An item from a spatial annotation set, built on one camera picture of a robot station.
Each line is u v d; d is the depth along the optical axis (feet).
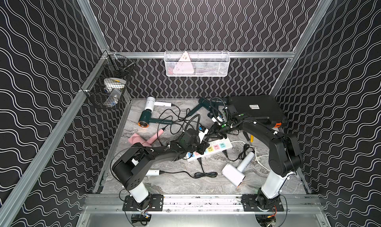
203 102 3.70
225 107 2.45
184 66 2.96
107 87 2.70
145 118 3.42
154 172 2.68
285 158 1.58
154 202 2.47
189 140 2.27
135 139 3.03
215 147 3.03
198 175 2.72
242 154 2.96
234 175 2.62
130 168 1.49
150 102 3.69
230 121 2.34
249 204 2.41
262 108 3.45
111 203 2.50
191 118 3.54
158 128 3.14
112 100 2.70
